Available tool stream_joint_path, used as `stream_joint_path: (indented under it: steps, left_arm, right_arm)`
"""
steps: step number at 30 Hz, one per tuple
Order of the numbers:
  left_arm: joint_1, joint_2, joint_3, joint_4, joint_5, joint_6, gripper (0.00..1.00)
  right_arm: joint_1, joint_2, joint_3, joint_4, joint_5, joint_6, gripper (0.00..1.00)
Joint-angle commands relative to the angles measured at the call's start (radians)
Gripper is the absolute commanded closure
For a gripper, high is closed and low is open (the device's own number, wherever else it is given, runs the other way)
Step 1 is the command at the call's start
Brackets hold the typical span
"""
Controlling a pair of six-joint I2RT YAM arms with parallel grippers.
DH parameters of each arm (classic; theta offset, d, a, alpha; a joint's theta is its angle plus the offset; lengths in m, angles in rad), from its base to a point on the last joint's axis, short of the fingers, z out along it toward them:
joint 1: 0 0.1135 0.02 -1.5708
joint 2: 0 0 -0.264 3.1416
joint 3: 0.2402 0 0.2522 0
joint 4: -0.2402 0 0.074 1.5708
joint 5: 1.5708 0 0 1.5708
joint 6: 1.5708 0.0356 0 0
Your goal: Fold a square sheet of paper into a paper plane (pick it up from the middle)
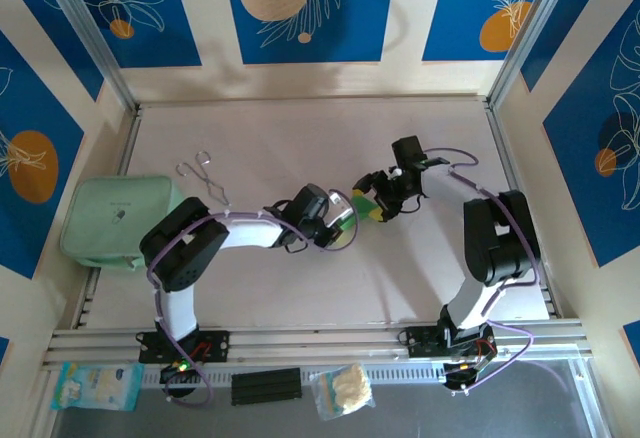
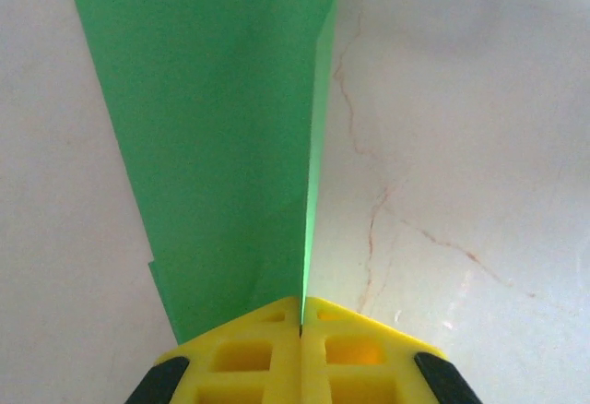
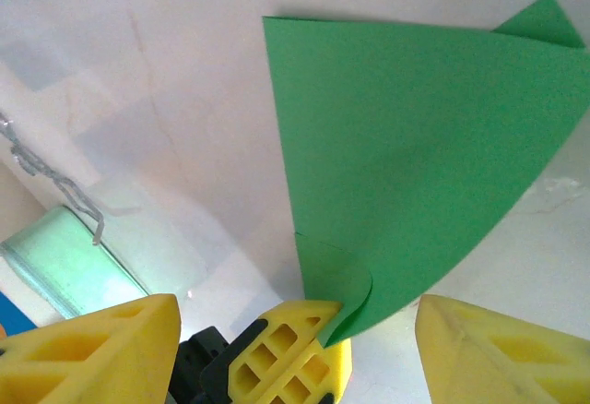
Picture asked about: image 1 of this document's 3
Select green cloth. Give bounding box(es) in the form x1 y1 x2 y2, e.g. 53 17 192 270
333 189 380 240

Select metal tongs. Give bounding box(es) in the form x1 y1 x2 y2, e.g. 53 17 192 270
174 150 233 207

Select clear bag of crackers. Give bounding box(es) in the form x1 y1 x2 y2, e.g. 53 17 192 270
309 362 376 422

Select black ribbed block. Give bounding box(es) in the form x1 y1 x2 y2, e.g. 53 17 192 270
230 367 304 406

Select mint green zip pouch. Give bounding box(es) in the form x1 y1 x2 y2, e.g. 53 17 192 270
59 173 183 272

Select blue white snack packet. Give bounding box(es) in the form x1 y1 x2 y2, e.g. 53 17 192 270
51 361 145 412

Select long aluminium frame rail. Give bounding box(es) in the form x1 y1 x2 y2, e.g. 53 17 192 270
42 318 594 373

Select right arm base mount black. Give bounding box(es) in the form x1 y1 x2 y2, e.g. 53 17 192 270
399 325 499 360

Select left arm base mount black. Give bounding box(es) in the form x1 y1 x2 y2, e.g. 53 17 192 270
135 328 231 365

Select grey slotted cable duct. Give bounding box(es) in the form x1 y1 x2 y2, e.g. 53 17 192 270
142 363 446 389

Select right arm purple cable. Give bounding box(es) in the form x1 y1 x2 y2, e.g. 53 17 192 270
424 147 544 399

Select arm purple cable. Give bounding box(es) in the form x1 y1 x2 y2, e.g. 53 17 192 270
424 147 544 399
148 206 359 407

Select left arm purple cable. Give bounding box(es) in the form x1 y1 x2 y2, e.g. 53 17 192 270
148 206 359 407

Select aluminium frame post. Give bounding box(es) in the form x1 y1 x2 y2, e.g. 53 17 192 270
487 0 587 109
37 0 140 112

